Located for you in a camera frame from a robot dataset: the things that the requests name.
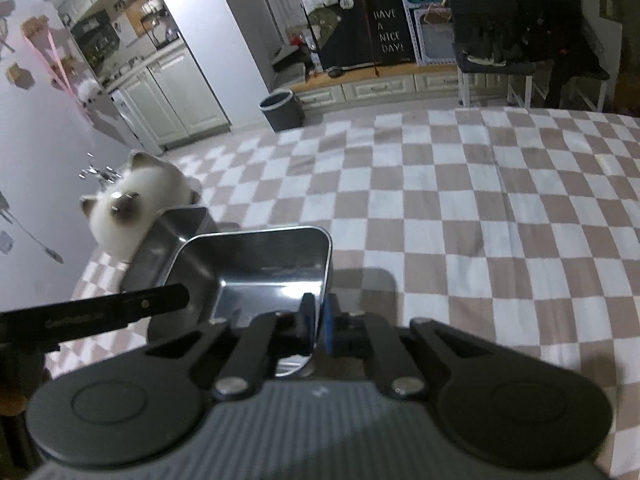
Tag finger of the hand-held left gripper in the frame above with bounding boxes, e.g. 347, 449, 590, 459
0, 282, 191, 356

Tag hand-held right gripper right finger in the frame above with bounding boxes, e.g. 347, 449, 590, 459
320, 294, 501, 398

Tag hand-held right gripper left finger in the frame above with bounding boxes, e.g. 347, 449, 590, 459
145, 292, 317, 401

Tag large square steel container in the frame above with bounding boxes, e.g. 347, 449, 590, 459
147, 226, 333, 378

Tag small square steel container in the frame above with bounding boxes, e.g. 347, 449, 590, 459
120, 206, 221, 293

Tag cat-shaped ceramic pot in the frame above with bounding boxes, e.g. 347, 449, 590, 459
80, 151, 203, 263

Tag checkered tablecloth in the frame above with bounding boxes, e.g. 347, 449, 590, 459
42, 107, 640, 480

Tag grey trash can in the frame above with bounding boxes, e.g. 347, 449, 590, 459
259, 89, 303, 133

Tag white kitchen cabinets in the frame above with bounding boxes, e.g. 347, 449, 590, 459
107, 42, 231, 151

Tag low white drawer cabinet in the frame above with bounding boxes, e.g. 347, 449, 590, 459
290, 62, 506, 111

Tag black oven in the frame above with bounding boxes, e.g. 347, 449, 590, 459
70, 10, 123, 68

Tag black chalkboard sign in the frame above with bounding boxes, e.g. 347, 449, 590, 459
362, 0, 418, 68

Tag chair with dark clothes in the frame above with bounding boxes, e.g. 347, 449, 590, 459
445, 0, 611, 111

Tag white picture frame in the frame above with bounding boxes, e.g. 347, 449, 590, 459
406, 2, 458, 65

